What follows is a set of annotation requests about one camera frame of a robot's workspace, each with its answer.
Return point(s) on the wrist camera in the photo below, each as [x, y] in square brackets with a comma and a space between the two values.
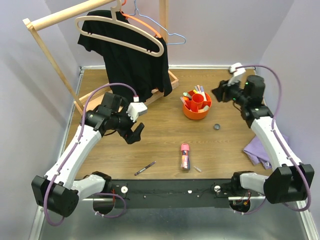
[237, 71]
[136, 109]

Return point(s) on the pink lidded pen tube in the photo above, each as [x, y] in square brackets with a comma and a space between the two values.
[185, 160]

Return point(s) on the yellow capped white marker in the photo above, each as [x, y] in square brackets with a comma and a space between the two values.
[195, 92]

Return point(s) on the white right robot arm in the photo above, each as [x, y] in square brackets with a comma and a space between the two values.
[291, 179]

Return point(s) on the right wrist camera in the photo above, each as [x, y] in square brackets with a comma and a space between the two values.
[237, 71]

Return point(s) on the blue wire hanger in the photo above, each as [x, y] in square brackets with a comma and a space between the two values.
[162, 23]

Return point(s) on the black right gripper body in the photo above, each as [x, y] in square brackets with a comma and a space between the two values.
[233, 92]

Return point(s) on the black t-shirt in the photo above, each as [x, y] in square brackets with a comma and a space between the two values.
[142, 72]

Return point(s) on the wooden clothes rack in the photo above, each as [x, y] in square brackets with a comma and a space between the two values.
[91, 11]

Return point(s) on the dark purple pen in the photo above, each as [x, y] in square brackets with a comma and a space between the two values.
[145, 168]

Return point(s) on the small grey round cap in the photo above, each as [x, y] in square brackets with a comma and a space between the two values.
[216, 126]

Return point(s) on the orange capped white marker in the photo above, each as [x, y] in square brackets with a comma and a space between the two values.
[200, 89]

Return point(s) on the blue capped white marker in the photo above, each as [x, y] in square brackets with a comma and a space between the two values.
[203, 93]

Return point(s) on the purple cloth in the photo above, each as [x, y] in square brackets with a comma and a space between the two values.
[257, 154]

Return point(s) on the orange black highlighter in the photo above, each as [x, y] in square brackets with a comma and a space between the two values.
[183, 99]

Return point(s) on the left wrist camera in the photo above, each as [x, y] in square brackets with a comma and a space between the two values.
[136, 109]

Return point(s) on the mint green highlighter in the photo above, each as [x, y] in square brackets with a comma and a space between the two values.
[187, 95]

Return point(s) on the orange round pen organizer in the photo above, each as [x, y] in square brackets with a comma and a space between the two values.
[197, 103]

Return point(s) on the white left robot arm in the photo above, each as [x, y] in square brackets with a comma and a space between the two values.
[58, 190]

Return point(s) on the orange hanger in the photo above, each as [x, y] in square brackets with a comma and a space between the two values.
[127, 16]

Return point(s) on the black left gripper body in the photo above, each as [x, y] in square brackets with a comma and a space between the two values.
[125, 125]

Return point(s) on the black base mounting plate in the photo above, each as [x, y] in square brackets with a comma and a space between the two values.
[183, 193]

